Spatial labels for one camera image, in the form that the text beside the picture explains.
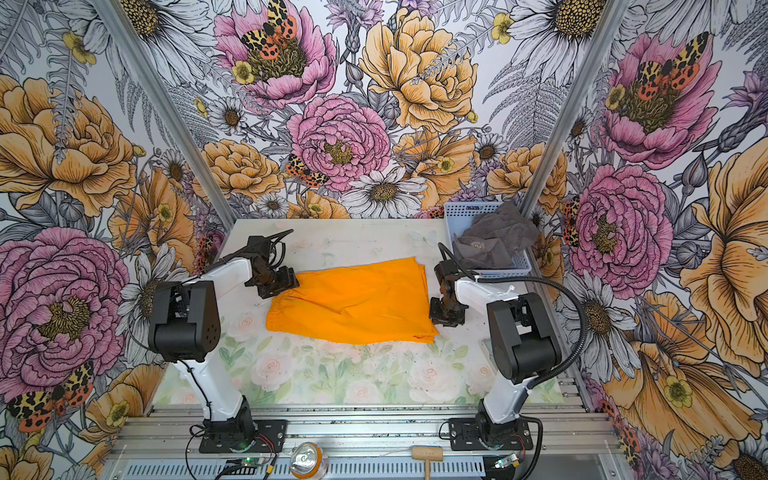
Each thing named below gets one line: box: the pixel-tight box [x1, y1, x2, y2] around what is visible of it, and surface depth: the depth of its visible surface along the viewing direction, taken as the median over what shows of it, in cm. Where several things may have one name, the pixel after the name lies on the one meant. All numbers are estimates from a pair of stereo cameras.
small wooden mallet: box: [412, 446, 444, 480], surface depth 72 cm
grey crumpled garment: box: [453, 202, 539, 269], surface depth 108 cm
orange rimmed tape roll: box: [289, 442, 329, 480], surface depth 63 cm
